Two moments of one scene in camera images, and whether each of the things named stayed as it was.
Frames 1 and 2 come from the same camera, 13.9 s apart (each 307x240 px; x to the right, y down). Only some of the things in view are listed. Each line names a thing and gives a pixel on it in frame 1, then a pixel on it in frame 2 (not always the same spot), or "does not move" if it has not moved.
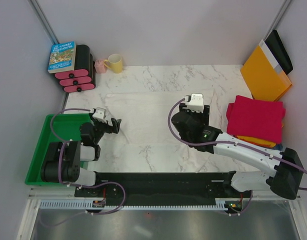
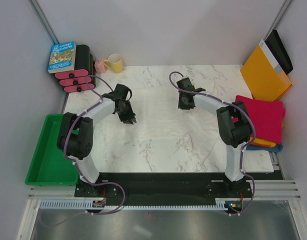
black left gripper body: [100, 128] -> [126, 113]
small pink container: [99, 66] does not move
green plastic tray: [67, 127] does not move
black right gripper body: [203, 118] -> [182, 104]
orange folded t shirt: [257, 142] does not move
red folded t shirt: [251, 117] does not move
